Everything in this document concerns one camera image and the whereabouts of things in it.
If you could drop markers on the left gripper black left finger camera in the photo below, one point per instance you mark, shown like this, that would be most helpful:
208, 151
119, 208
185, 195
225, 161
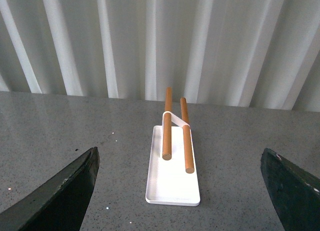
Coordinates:
59, 204

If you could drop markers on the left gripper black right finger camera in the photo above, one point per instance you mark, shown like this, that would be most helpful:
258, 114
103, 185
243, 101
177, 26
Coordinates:
294, 192

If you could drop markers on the white towel rack with wooden bars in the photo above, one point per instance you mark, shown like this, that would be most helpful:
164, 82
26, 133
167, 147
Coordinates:
172, 174

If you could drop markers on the white pleated curtain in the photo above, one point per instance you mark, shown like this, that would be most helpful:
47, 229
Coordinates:
246, 53

